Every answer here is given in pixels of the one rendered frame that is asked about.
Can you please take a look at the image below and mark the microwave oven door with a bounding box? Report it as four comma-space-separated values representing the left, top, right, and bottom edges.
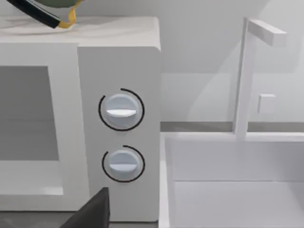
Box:
0, 42, 90, 212

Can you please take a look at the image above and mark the small white tap lever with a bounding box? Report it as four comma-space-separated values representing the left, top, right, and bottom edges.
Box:
257, 94, 276, 114

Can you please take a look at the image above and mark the white sink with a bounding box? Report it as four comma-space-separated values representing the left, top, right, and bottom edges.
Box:
158, 132, 304, 228

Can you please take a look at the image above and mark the small pale microwave knob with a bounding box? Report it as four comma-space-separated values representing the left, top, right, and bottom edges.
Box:
107, 150, 139, 179

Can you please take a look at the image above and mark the pale microwave oven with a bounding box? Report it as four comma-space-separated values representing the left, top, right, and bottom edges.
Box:
0, 16, 162, 225

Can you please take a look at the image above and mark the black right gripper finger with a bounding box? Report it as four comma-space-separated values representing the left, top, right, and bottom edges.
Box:
55, 187, 111, 228

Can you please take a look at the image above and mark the tall white tap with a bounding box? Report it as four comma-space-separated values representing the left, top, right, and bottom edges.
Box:
233, 17, 288, 141

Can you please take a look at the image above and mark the large pale microwave knob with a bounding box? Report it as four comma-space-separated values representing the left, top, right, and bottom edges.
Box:
104, 93, 140, 127

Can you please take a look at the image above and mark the green pot with black handle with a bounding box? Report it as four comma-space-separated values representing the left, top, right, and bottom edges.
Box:
6, 0, 84, 30

